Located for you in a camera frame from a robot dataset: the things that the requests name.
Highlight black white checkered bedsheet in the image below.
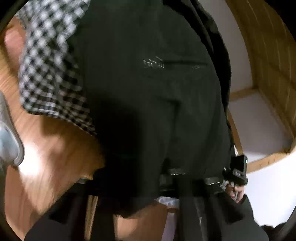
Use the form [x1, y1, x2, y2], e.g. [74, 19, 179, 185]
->
[16, 1, 95, 135]

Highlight black large jacket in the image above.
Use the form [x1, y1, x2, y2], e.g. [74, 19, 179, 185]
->
[68, 1, 232, 217]

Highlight wooden bunk bed frame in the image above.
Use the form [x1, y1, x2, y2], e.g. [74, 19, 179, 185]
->
[226, 1, 295, 173]

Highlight person's right hand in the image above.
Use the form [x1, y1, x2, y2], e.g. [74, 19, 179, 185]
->
[225, 184, 245, 203]

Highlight grey slipper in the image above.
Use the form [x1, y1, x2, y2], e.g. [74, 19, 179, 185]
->
[1, 91, 25, 173]

